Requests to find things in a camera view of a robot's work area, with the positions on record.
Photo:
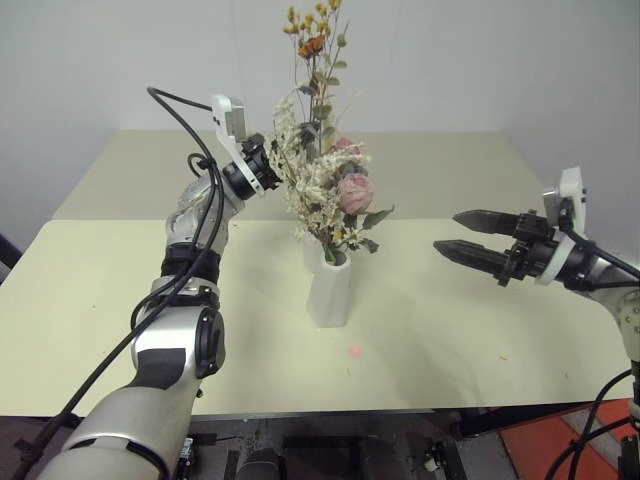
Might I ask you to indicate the pink rose dried flower bouquet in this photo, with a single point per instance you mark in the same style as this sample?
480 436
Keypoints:
355 192

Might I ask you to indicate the red floor mat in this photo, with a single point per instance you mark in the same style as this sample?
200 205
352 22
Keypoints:
540 440

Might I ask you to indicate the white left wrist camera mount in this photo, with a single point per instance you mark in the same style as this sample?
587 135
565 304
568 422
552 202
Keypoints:
227 117

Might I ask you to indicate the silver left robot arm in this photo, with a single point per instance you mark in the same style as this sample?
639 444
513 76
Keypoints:
160 340

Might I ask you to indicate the small pink spot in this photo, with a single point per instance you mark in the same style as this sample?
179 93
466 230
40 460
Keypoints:
356 350

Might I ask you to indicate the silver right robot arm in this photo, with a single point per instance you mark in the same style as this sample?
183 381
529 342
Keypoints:
617 295

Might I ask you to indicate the tall yellow orange flower bouquet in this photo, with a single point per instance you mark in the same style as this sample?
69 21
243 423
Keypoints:
311 46

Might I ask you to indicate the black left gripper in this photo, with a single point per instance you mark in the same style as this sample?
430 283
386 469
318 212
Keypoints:
261 160

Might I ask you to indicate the white ceramic vase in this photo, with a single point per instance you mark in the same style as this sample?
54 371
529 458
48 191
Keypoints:
327 300

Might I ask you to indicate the black angular object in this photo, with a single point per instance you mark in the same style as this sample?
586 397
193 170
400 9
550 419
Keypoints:
9 257

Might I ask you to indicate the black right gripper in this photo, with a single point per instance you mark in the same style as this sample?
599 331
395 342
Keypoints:
532 245

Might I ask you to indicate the dark grey rounded shape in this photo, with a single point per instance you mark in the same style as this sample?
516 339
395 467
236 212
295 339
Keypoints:
260 465

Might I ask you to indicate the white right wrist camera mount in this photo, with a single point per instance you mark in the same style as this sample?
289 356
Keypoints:
575 190

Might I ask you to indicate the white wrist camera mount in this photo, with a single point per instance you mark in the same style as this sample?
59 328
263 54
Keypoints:
227 117
575 190

